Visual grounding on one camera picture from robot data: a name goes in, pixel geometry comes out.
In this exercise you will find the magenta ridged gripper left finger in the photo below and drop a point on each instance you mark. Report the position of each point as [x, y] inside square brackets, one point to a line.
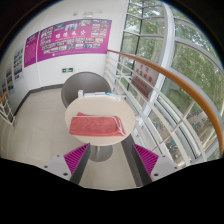
[71, 165]

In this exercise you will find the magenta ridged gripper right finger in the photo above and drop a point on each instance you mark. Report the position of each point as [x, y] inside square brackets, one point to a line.
[146, 167]

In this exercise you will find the red folded towel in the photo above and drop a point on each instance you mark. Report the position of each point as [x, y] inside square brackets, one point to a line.
[96, 126]

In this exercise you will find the white metal railing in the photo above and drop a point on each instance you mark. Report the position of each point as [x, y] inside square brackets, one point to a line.
[169, 121]

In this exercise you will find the white flat package on table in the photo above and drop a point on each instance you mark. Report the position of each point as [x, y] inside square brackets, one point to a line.
[103, 94]

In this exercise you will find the white box on table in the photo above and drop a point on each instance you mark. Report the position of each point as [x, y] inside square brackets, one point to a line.
[80, 93]

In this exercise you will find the left stair railing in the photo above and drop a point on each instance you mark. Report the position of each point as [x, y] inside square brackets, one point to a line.
[6, 111]

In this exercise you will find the red and white sign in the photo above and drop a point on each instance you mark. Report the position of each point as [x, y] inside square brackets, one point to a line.
[144, 79]

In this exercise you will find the green exit sign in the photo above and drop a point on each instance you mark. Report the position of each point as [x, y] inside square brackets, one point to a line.
[65, 70]

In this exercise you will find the orange wooden handrail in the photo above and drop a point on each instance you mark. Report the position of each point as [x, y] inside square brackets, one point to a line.
[198, 98]

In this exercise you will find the small magenta wall poster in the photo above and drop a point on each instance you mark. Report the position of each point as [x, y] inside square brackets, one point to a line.
[30, 49]

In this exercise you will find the photo wall poster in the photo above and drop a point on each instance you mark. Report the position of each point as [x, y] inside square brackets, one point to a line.
[18, 64]

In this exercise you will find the large magenta wall poster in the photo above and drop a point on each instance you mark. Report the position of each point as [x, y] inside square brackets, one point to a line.
[83, 36]

